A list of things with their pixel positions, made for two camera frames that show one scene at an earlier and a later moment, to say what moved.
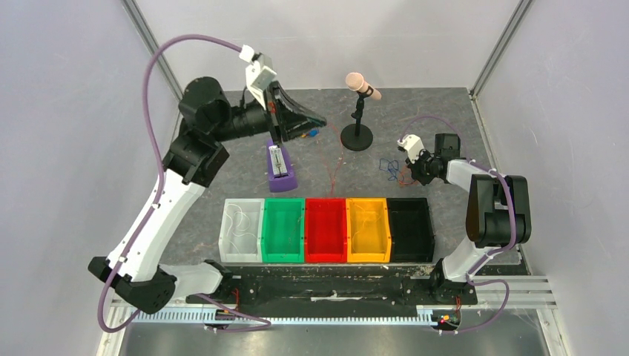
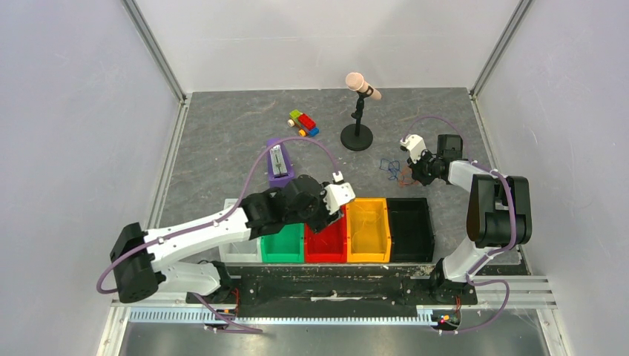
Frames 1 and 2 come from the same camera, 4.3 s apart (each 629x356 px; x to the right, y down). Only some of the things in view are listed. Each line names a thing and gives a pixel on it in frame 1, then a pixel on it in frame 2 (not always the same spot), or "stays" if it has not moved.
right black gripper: (421, 167) stays
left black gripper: (285, 116) -> (325, 219)
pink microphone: (356, 81) stays
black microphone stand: (357, 137) stays
